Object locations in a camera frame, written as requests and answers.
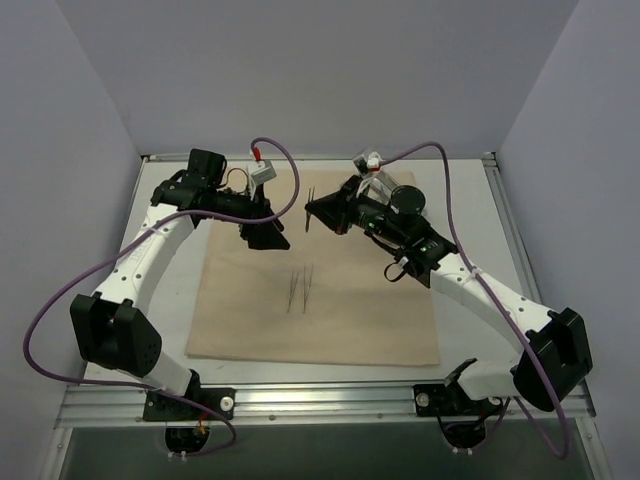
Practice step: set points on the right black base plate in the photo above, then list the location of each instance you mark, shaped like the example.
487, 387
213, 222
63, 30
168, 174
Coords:
438, 399

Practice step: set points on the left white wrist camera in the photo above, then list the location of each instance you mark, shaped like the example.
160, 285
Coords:
261, 172

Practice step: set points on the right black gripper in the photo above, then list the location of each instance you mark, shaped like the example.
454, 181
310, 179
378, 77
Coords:
347, 206

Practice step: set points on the curved metal tweezers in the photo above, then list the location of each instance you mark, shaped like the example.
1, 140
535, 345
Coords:
292, 289

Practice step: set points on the aluminium front rail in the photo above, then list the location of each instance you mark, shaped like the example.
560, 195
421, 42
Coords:
259, 404

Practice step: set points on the beige surgical wrap cloth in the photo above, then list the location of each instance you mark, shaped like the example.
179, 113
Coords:
354, 316

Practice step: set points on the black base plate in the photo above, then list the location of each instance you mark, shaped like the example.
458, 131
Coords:
159, 408
438, 399

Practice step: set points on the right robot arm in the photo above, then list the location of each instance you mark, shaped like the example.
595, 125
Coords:
527, 379

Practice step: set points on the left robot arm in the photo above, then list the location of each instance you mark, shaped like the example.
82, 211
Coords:
111, 325

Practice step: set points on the aluminium right side rail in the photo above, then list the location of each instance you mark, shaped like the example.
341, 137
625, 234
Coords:
520, 250

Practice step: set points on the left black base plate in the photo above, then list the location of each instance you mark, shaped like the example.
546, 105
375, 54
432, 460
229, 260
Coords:
159, 408

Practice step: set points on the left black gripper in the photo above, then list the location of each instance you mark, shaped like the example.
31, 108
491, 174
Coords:
256, 218

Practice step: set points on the long straight metal forceps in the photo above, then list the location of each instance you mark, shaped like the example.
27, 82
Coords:
308, 271

